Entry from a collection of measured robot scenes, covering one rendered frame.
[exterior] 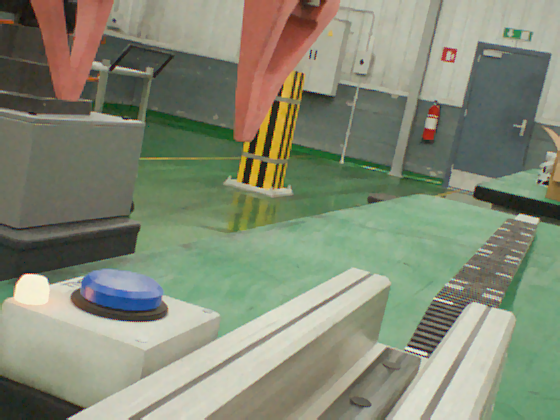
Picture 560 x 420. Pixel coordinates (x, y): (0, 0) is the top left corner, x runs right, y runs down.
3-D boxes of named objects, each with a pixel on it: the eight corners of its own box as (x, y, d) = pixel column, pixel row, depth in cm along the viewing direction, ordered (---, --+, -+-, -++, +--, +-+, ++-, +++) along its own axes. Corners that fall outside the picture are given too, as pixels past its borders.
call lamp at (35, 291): (28, 292, 38) (32, 268, 38) (54, 300, 38) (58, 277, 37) (7, 297, 37) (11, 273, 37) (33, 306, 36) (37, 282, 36)
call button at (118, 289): (106, 298, 42) (112, 262, 41) (171, 320, 40) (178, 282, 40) (59, 313, 38) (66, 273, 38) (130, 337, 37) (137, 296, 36)
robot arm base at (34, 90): (23, 101, 89) (-46, 98, 78) (31, 29, 88) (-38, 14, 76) (94, 115, 87) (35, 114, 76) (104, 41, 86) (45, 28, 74)
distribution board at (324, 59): (272, 145, 1242) (302, 0, 1206) (349, 164, 1195) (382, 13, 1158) (265, 145, 1216) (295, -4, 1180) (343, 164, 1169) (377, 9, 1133)
